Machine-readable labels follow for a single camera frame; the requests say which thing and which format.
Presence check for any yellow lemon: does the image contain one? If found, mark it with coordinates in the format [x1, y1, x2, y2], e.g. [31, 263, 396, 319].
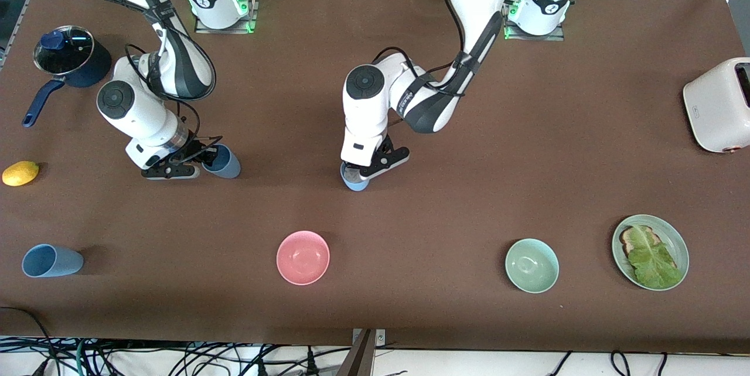
[2, 160, 40, 187]

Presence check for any grey table edge bracket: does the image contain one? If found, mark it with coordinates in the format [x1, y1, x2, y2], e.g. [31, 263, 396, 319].
[352, 329, 386, 346]

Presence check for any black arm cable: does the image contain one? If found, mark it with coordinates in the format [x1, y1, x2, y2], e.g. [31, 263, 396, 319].
[375, 0, 469, 101]
[126, 25, 217, 148]

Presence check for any black floor cable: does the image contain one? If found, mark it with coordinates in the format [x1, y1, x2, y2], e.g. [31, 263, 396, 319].
[0, 306, 56, 376]

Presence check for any mint green bowl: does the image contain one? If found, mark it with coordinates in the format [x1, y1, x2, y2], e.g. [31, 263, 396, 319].
[505, 238, 560, 294]

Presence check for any light blue cup with paper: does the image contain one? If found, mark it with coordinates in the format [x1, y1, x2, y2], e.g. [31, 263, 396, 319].
[340, 162, 371, 192]

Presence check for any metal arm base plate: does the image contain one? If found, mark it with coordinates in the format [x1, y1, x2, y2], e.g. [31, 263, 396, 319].
[503, 0, 564, 42]
[195, 0, 257, 34]

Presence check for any green plate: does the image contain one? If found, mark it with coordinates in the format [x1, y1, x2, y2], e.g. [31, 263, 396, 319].
[612, 214, 690, 291]

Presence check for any pink bowl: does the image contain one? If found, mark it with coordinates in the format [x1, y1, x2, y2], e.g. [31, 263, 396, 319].
[276, 231, 330, 286]

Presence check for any dark blue cup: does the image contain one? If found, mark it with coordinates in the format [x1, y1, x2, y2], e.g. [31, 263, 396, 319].
[202, 145, 241, 179]

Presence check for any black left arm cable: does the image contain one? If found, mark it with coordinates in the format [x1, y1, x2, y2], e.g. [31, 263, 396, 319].
[375, 0, 469, 101]

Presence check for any toast slice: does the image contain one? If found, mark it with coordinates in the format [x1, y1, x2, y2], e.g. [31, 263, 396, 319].
[620, 225, 680, 274]

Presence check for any green lettuce leaf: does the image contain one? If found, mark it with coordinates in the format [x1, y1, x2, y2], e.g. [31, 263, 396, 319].
[627, 227, 683, 289]

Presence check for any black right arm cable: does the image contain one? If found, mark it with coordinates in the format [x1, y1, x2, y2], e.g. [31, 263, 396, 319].
[126, 25, 217, 148]

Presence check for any brown bar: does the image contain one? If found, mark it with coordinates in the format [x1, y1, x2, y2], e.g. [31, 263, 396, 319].
[337, 329, 376, 376]

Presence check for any dark blue saucepan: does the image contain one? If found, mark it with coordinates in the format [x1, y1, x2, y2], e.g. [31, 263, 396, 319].
[22, 26, 112, 128]

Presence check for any white toaster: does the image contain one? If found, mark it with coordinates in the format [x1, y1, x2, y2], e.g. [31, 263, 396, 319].
[683, 57, 750, 154]

